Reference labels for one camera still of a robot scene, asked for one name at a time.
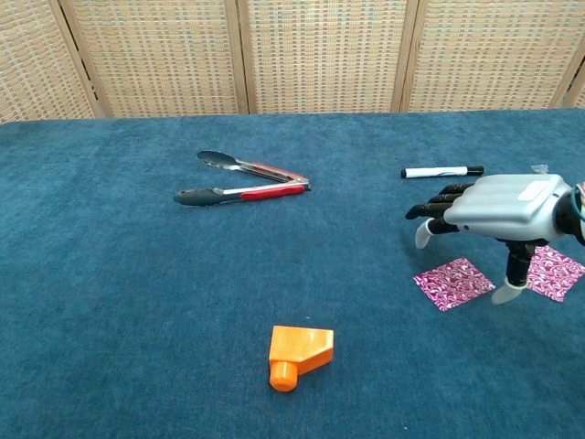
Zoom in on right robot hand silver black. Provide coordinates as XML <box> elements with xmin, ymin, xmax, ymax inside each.
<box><xmin>404</xmin><ymin>173</ymin><xmax>575</xmax><ymax>305</ymax></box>

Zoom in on pink patterned card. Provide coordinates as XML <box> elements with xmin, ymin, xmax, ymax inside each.
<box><xmin>412</xmin><ymin>256</ymin><xmax>497</xmax><ymax>313</ymax></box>
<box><xmin>525</xmin><ymin>244</ymin><xmax>585</xmax><ymax>304</ymax></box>

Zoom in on white marker black cap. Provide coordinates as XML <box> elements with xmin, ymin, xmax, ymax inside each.
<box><xmin>400</xmin><ymin>165</ymin><xmax>485</xmax><ymax>180</ymax></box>

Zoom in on woven bamboo screen panel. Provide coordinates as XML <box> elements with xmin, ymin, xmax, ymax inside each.
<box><xmin>0</xmin><ymin>0</ymin><xmax>107</xmax><ymax>124</ymax></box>
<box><xmin>391</xmin><ymin>0</ymin><xmax>585</xmax><ymax>113</ymax></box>
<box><xmin>550</xmin><ymin>59</ymin><xmax>585</xmax><ymax>110</ymax></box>
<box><xmin>48</xmin><ymin>0</ymin><xmax>250</xmax><ymax>119</ymax></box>
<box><xmin>226</xmin><ymin>0</ymin><xmax>420</xmax><ymax>115</ymax></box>

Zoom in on orange plastic block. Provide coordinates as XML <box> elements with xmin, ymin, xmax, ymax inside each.
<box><xmin>268</xmin><ymin>325</ymin><xmax>335</xmax><ymax>393</ymax></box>

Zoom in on teal carpet table cover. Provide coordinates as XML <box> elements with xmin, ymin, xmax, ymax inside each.
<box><xmin>0</xmin><ymin>108</ymin><xmax>585</xmax><ymax>439</ymax></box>

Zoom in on metal tongs red handles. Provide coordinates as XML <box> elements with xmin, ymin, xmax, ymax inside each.
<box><xmin>173</xmin><ymin>150</ymin><xmax>313</xmax><ymax>207</ymax></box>

